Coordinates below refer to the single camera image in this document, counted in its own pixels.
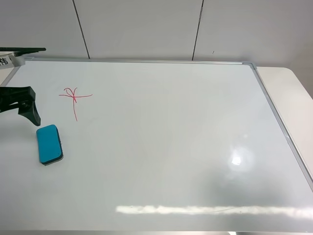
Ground blue whiteboard eraser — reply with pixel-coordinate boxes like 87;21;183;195
36;124;64;165

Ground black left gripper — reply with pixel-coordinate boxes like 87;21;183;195
0;87;41;126

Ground black cable with white label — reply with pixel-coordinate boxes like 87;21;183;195
0;47;46;67

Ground white whiteboard with aluminium frame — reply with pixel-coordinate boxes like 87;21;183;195
0;60;313;233

